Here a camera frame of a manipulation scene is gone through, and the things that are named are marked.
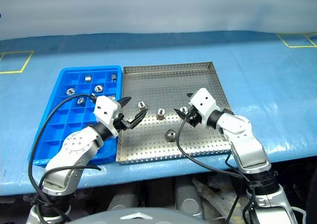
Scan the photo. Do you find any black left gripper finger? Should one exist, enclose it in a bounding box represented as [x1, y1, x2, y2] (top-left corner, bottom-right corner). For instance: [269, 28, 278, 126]
[128, 109, 149, 130]
[118, 97, 131, 109]

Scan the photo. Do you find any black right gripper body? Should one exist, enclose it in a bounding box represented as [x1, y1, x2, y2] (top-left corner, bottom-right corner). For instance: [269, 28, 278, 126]
[186, 106, 203, 128]

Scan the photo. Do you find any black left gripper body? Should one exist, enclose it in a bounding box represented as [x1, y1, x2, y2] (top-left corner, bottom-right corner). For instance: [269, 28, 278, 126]
[113, 112, 134, 133]

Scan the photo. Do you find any blue compartment tray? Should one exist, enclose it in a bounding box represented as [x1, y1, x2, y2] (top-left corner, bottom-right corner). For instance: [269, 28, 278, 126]
[29, 65, 124, 167]

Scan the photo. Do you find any perforated metal tray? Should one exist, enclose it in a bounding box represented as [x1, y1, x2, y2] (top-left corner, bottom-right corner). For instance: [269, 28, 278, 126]
[115, 61, 233, 165]

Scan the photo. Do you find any grey metal cylinder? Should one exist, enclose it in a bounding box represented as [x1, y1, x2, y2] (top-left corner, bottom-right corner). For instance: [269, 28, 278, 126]
[174, 176, 205, 220]
[107, 191, 142, 211]

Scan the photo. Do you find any grey robot torso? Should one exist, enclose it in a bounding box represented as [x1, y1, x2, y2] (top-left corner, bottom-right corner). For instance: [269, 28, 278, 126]
[71, 207, 206, 224]

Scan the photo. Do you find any yellow tape marking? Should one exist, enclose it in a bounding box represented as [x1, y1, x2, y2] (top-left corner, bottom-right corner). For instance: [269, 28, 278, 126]
[277, 32, 317, 48]
[0, 50, 35, 75]

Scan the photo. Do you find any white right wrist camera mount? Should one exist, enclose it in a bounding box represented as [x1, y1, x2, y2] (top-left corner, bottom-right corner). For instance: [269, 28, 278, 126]
[188, 88, 221, 127]

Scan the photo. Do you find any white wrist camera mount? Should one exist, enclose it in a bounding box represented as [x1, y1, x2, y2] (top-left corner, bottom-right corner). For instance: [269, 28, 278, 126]
[188, 88, 221, 127]
[93, 96, 122, 137]

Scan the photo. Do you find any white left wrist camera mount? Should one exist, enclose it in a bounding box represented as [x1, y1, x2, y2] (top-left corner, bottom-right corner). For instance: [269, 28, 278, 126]
[93, 96, 122, 137]

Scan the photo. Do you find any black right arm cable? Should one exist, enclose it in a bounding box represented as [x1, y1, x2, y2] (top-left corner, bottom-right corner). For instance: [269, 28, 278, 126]
[177, 112, 258, 224]

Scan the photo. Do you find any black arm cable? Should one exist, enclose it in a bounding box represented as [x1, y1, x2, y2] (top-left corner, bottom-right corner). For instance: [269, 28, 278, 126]
[177, 112, 258, 224]
[27, 93, 102, 222]

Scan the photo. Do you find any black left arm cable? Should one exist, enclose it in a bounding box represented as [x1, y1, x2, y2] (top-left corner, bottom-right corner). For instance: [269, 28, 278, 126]
[27, 93, 102, 222]

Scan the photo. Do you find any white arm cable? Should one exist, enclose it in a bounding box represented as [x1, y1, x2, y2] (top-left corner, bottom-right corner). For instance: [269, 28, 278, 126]
[288, 205, 308, 222]

